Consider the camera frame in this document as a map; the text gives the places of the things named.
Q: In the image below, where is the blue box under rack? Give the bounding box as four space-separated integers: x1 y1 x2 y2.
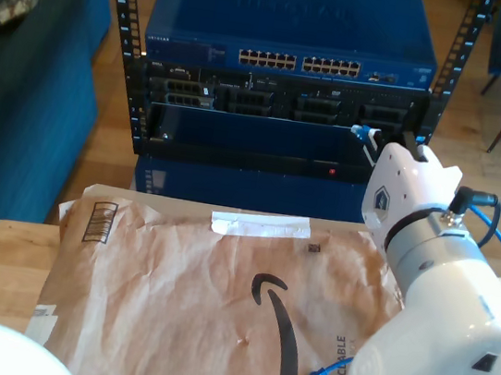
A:
130 152 419 233

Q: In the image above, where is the black rack server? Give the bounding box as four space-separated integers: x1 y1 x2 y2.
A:
120 51 434 142

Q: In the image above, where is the long white tape strip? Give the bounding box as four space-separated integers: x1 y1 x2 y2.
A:
209 204 313 247

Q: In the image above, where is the black rack tray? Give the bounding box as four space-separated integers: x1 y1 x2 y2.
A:
128 95 422 193

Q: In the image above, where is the brown paper mailer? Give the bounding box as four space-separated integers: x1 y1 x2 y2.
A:
8 174 483 375

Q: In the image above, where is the blue sofa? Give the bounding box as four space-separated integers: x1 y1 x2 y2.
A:
0 0 116 288

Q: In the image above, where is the white shipping label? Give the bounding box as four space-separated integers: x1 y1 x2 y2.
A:
23 300 61 345

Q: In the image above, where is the short black wrist cable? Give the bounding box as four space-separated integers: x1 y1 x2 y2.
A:
442 184 501 251

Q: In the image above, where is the black perforated rack post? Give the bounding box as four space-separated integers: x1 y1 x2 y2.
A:
408 0 495 157
81 0 166 156

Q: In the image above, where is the blue network switch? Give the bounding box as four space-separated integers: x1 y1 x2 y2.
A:
141 0 447 98

